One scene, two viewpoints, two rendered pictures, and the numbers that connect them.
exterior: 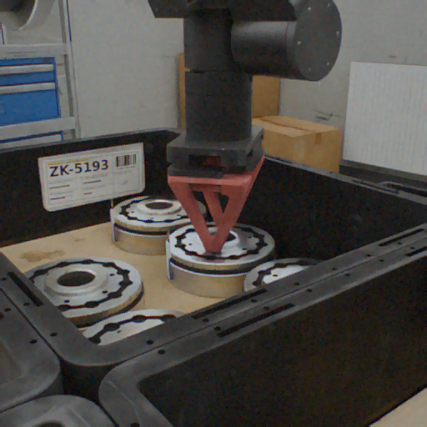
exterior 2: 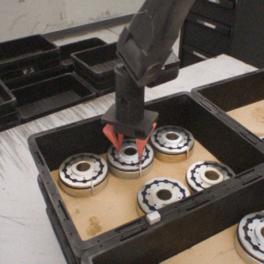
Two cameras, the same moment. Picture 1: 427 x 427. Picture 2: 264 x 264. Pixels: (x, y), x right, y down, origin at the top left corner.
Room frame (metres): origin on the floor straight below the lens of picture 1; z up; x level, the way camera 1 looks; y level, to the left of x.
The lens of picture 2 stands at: (0.37, 0.53, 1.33)
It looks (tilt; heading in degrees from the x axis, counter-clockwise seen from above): 37 degrees down; 279
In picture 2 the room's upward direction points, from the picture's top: straight up
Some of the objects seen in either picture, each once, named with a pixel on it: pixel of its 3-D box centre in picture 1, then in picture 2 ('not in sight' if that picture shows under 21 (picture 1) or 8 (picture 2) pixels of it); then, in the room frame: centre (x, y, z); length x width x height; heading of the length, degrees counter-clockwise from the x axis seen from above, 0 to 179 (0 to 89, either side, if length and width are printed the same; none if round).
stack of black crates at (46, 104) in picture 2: not in sight; (54, 120); (1.03, -0.83, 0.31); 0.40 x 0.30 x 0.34; 45
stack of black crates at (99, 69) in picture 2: not in sight; (115, 89); (0.75, -1.11, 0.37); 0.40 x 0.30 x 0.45; 45
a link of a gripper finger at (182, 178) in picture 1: (216, 196); (134, 137); (0.46, 0.00, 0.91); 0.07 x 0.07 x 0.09; 77
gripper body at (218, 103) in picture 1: (218, 113); (129, 108); (0.47, 0.00, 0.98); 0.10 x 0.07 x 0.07; 167
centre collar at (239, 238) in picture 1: (220, 238); (130, 151); (0.47, -0.01, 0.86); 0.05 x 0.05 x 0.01
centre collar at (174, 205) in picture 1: (159, 207); (83, 167); (0.55, 0.06, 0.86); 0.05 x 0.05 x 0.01
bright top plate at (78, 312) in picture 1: (77, 286); (164, 197); (0.38, 0.11, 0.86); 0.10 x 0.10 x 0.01
